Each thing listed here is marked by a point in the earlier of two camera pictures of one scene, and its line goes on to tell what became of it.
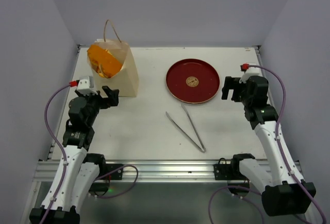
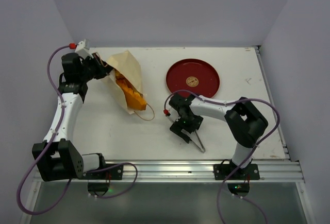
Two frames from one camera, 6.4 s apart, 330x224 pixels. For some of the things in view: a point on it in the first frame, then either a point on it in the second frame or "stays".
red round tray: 193,81 stays
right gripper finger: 231,83 → 176,126
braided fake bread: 103,62 → 135,99
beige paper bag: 127,81 → 126,63
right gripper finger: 225,91 → 184,135
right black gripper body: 234,90 → 182,133
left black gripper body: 94,102 → 92,68
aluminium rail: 145,171 stays
